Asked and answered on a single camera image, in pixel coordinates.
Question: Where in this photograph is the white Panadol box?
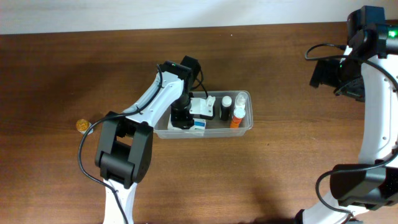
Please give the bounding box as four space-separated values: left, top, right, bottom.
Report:
167 114 206 130

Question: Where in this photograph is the dark bottle white cap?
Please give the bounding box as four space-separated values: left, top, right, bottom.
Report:
220 96 232 121

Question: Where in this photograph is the orange tube white cap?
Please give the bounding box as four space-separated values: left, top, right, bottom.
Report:
229 108 246 128

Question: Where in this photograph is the white spray bottle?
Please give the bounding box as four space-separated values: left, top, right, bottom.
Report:
234 91 248 110

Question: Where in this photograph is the small gold-lid jar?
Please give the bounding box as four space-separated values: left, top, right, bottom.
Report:
75 119 93 134

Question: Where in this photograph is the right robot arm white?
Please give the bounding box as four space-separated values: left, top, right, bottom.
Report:
294 6 397 223

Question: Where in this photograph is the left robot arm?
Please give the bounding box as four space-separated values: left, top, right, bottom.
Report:
95 56 201 223

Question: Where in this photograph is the clear plastic container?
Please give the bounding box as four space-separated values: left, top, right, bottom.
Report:
154 90 254 139

